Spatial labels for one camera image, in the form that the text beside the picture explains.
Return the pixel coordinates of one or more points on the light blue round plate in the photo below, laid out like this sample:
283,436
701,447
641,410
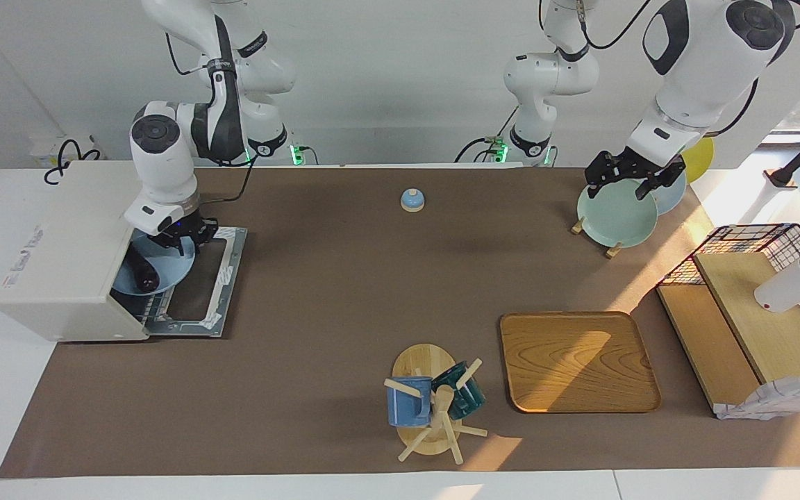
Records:
174,267

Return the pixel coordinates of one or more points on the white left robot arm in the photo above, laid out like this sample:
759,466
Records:
698,69

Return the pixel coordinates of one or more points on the blue mug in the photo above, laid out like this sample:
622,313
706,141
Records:
405,410

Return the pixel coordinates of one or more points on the wooden mug tree stand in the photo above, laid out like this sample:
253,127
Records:
422,361

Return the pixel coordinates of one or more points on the small blue bell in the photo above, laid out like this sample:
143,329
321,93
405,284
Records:
412,201

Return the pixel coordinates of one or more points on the dark purple eggplant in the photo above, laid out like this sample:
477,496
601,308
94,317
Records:
143,274

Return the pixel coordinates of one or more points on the dark green mug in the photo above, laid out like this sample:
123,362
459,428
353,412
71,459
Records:
468,399

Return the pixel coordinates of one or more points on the white blurry bottle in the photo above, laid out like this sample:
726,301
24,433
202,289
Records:
789,288

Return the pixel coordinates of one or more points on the beige toaster oven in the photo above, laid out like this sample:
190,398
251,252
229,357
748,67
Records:
67,264

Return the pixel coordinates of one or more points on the wooden plate rack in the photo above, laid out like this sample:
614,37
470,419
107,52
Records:
578,224

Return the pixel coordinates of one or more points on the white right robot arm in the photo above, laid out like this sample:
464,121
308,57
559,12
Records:
164,167

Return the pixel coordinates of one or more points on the brown table mat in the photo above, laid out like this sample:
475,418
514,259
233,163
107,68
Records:
344,292

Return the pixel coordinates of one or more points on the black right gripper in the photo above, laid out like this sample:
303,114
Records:
181,229

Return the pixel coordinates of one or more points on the pale green plate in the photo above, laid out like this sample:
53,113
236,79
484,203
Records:
615,215

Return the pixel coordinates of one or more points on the white patterned cloth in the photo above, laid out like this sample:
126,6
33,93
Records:
782,396

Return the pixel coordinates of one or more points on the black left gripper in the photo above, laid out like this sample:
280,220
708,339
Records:
629,167

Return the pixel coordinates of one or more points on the wooden stepped shelf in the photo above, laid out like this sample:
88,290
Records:
768,333

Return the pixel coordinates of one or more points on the yellow plate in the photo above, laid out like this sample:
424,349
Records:
702,156

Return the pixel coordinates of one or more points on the pale blue racked plate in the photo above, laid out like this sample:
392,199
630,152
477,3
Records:
671,198

